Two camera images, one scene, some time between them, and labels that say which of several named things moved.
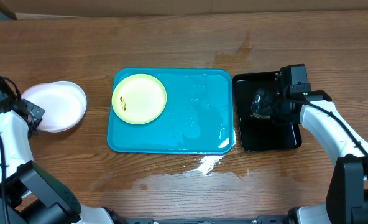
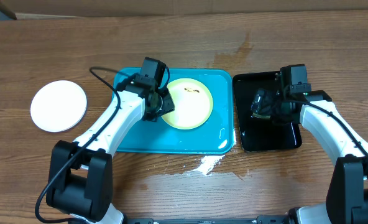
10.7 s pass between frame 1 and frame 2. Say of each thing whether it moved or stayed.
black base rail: stayed
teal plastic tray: stayed
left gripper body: moved
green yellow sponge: stayed
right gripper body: stayed
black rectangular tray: stayed
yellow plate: moved
